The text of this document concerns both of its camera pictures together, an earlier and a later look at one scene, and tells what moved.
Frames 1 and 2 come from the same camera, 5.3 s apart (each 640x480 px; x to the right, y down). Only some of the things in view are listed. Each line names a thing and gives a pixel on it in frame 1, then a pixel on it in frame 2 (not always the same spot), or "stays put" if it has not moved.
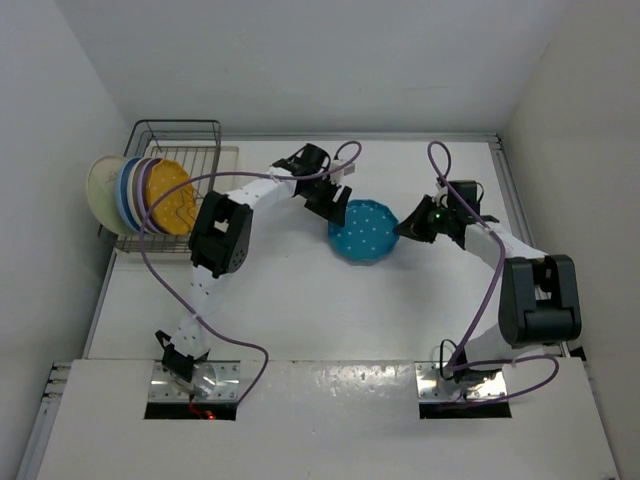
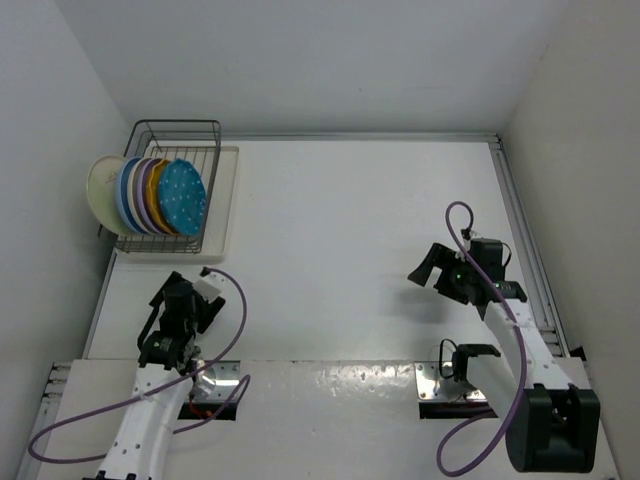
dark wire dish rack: [194, 149] stays put
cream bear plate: [133, 195] stays put
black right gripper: [414, 225] → [444, 258]
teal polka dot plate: [367, 235] → [182, 196]
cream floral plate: [101, 192] stays put
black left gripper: [333, 211] → [207, 308]
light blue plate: [122, 200] stays put
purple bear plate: [145, 200] stays put
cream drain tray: [207, 169] stays put
